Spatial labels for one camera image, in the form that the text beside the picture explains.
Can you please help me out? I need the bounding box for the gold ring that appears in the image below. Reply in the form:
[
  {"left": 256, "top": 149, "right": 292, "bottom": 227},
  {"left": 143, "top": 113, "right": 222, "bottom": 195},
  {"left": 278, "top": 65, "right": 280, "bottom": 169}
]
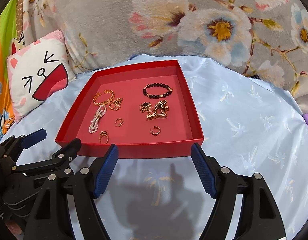
[{"left": 98, "top": 130, "right": 110, "bottom": 145}]

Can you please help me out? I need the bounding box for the white pearl bracelet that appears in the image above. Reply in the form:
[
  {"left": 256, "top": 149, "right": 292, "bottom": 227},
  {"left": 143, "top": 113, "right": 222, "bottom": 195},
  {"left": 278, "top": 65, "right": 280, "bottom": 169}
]
[{"left": 88, "top": 104, "right": 107, "bottom": 134}]

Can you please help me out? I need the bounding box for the gold hoop earring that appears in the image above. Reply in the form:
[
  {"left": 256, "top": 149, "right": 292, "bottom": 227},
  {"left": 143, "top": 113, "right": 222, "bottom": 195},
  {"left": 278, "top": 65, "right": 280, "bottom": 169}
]
[
  {"left": 150, "top": 126, "right": 161, "bottom": 136},
  {"left": 114, "top": 118, "right": 124, "bottom": 127}
]

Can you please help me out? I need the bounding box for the gold bangle bracelet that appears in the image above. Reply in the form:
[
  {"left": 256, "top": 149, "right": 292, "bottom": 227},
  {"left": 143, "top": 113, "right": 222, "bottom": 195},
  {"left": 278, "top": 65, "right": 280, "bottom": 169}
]
[{"left": 92, "top": 89, "right": 116, "bottom": 107}]

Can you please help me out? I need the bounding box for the gold chain pile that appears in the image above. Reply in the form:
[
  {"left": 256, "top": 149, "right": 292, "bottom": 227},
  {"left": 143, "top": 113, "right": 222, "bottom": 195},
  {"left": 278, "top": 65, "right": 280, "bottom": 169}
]
[{"left": 108, "top": 97, "right": 124, "bottom": 111}]

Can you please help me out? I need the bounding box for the black bead bracelet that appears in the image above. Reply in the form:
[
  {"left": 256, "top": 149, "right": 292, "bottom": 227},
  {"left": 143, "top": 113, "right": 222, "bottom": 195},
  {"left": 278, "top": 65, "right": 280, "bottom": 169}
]
[{"left": 143, "top": 82, "right": 174, "bottom": 100}]

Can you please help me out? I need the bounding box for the cat face pillow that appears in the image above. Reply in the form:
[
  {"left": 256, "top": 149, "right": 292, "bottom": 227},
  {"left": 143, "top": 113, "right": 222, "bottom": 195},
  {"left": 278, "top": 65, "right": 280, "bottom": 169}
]
[{"left": 7, "top": 30, "right": 76, "bottom": 122}]

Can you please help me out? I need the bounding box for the colourful cartoon bedsheet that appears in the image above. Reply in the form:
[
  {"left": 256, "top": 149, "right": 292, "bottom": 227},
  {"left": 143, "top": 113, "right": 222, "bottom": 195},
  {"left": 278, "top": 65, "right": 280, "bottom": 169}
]
[{"left": 0, "top": 0, "right": 25, "bottom": 140}]

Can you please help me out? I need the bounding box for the red square tray box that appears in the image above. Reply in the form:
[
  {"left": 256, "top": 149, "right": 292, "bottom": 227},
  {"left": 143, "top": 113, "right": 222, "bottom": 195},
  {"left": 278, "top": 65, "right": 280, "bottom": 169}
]
[{"left": 55, "top": 60, "right": 204, "bottom": 159}]

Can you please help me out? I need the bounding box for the grey floral blanket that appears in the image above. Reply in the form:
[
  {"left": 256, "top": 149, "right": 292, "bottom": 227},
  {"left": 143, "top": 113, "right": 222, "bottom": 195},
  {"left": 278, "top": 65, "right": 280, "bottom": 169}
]
[{"left": 23, "top": 0, "right": 308, "bottom": 113}]

